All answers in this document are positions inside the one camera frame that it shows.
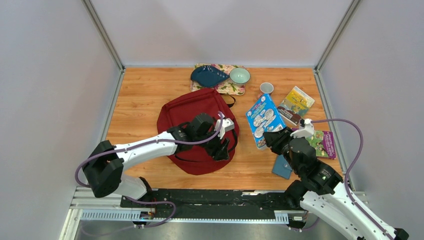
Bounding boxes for blue leather wallet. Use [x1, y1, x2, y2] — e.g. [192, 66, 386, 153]
[271, 155, 293, 180]

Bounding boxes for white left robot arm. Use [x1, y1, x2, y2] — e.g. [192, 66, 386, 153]
[75, 112, 235, 208]

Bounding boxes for dark blue leaf plate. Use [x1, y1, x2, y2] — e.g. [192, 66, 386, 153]
[190, 65, 230, 88]

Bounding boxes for pale green ceramic bowl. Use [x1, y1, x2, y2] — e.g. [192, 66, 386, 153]
[229, 67, 251, 85]

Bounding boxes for purple treehouse book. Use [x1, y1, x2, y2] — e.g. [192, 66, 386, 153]
[306, 130, 337, 160]

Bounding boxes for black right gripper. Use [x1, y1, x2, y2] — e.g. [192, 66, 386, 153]
[262, 127, 300, 176]

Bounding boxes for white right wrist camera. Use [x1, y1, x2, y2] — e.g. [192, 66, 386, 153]
[290, 118, 315, 138]

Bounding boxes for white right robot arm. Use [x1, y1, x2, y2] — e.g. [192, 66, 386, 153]
[263, 127, 410, 240]

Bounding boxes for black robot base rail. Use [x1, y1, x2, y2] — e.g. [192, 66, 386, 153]
[120, 188, 308, 229]

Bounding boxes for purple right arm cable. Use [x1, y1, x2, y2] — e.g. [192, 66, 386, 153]
[309, 118, 398, 240]

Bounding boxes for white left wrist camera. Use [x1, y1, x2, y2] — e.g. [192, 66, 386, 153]
[214, 111, 235, 140]

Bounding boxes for red student backpack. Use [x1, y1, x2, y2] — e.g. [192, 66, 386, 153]
[156, 88, 240, 175]

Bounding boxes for floral rectangular tray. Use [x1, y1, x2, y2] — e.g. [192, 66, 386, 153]
[190, 63, 246, 96]

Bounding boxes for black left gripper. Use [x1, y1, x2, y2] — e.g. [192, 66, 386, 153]
[194, 125, 231, 162]

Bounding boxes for pink patterned mug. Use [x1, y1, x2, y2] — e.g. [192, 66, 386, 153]
[257, 82, 275, 98]

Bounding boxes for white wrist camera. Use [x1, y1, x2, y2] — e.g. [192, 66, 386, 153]
[214, 111, 235, 140]
[290, 118, 315, 138]

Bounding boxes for blue treehouse book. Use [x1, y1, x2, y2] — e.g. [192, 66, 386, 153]
[245, 93, 287, 150]

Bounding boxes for yellow and teal paperback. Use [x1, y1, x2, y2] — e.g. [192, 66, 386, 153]
[277, 86, 315, 126]

